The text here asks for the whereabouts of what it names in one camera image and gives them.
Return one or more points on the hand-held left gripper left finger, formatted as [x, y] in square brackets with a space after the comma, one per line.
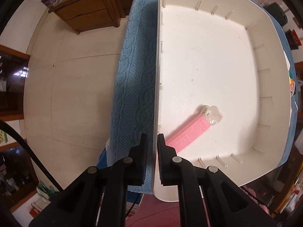
[144, 165]

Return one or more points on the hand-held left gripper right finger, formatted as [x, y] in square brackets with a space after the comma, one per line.
[160, 165]

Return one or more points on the pink hair roller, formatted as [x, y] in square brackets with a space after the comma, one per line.
[187, 134]

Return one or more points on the white plastic tray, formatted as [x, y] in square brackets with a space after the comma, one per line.
[208, 59]

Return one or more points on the pink fleece cloth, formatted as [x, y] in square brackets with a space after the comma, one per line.
[153, 212]

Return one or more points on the blue knitted-pattern towel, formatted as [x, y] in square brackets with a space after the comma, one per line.
[137, 75]

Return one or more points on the stack of books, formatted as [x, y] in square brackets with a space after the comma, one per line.
[40, 203]

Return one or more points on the colourful paper chart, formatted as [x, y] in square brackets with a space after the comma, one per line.
[2, 137]

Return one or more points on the dark wooden shelf unit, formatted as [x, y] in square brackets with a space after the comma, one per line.
[11, 80]

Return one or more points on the wooden cabinet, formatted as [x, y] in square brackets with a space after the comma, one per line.
[90, 9]

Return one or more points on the red and black box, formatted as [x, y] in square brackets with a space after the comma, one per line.
[294, 39]

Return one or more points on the dark green pouch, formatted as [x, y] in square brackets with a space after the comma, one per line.
[278, 13]

